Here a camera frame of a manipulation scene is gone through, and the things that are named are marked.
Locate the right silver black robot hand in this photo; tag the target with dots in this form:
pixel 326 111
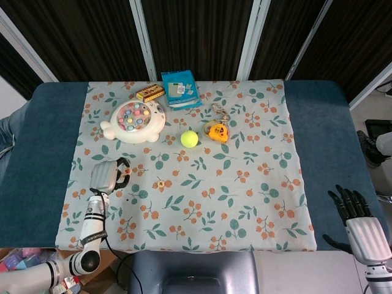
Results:
pixel 366 239

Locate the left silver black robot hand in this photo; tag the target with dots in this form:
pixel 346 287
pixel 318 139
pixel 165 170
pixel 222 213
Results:
pixel 104 177

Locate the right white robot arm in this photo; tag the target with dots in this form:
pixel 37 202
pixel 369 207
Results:
pixel 378 278

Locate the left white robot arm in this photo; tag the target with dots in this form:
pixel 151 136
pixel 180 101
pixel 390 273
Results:
pixel 93 223

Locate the white seal fishing toy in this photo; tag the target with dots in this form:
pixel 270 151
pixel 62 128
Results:
pixel 134 122

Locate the black shoe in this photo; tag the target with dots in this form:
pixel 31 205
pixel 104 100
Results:
pixel 367 147

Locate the yellow-green tennis ball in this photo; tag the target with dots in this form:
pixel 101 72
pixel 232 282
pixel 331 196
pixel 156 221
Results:
pixel 190 139

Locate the small yellow brown box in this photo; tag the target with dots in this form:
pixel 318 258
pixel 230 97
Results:
pixel 150 92

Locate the light grey trouser leg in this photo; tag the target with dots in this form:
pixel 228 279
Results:
pixel 385 144

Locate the blue jeans leg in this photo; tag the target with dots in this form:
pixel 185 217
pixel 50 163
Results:
pixel 9 131

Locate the floral printed tablecloth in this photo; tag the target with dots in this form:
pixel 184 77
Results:
pixel 214 183

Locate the black flat box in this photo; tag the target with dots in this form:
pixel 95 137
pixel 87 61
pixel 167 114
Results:
pixel 379 127

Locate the red white snack packet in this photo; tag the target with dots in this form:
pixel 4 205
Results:
pixel 69 284

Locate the colourful patterned packet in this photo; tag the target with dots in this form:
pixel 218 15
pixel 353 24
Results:
pixel 24 258

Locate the blue card box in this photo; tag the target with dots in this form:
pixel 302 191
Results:
pixel 180 90

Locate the grey robot torso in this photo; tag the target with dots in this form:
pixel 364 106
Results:
pixel 193 271

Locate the dark folding partition screen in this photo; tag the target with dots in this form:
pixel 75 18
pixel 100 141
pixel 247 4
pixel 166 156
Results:
pixel 199 30

